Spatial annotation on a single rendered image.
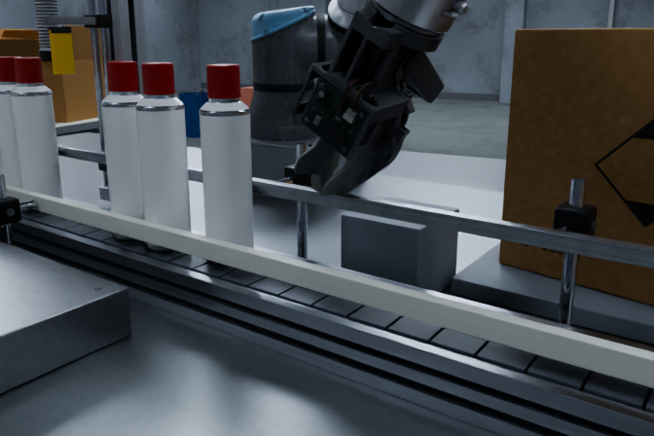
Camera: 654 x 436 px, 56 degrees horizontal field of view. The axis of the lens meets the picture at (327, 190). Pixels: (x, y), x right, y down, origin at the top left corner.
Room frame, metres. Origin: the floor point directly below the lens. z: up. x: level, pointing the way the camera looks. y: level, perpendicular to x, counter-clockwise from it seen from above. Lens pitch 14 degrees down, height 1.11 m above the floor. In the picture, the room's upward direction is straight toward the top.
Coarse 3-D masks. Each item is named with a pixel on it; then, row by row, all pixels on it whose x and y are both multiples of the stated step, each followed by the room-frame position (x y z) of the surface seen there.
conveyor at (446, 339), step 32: (64, 224) 0.75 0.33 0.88; (160, 256) 0.63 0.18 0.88; (192, 256) 0.63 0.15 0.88; (256, 288) 0.55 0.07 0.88; (288, 288) 0.55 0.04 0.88; (384, 320) 0.48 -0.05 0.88; (416, 320) 0.48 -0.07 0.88; (480, 352) 0.42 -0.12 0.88; (512, 352) 0.42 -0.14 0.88; (576, 384) 0.38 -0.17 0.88; (608, 384) 0.38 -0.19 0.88; (640, 384) 0.38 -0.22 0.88
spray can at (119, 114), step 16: (112, 64) 0.70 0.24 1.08; (128, 64) 0.70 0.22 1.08; (112, 80) 0.70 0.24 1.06; (128, 80) 0.70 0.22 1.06; (112, 96) 0.69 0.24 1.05; (128, 96) 0.70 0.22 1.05; (112, 112) 0.69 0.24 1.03; (128, 112) 0.69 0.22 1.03; (112, 128) 0.69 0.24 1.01; (128, 128) 0.69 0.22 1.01; (112, 144) 0.69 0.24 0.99; (128, 144) 0.69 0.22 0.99; (112, 160) 0.69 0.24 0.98; (128, 160) 0.69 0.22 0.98; (112, 176) 0.69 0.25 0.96; (128, 176) 0.69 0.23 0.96; (112, 192) 0.69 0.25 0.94; (128, 192) 0.69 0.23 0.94; (112, 208) 0.69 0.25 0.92; (128, 208) 0.69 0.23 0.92
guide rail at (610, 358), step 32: (32, 192) 0.78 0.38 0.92; (96, 224) 0.69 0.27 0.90; (128, 224) 0.65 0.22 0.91; (224, 256) 0.57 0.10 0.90; (256, 256) 0.54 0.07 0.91; (320, 288) 0.50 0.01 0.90; (352, 288) 0.48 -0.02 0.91; (384, 288) 0.46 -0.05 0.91; (448, 320) 0.43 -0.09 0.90; (480, 320) 0.42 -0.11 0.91; (512, 320) 0.41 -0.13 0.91; (544, 352) 0.39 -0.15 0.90; (576, 352) 0.38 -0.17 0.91; (608, 352) 0.37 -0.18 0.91; (640, 352) 0.36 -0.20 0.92
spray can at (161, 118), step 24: (144, 72) 0.66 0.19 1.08; (168, 72) 0.66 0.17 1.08; (168, 96) 0.66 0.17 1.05; (144, 120) 0.65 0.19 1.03; (168, 120) 0.65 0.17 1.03; (144, 144) 0.65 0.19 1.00; (168, 144) 0.65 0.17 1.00; (144, 168) 0.65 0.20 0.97; (168, 168) 0.65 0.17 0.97; (144, 192) 0.66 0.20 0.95; (168, 192) 0.65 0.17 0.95; (144, 216) 0.66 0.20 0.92; (168, 216) 0.65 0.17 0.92
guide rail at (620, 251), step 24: (192, 168) 0.71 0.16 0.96; (264, 192) 0.64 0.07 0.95; (288, 192) 0.62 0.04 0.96; (312, 192) 0.60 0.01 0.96; (384, 216) 0.55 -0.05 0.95; (408, 216) 0.54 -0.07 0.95; (432, 216) 0.52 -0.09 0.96; (456, 216) 0.51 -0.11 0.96; (480, 216) 0.51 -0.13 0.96; (528, 240) 0.47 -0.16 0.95; (552, 240) 0.46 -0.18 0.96; (576, 240) 0.45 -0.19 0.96; (600, 240) 0.44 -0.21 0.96; (648, 264) 0.42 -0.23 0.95
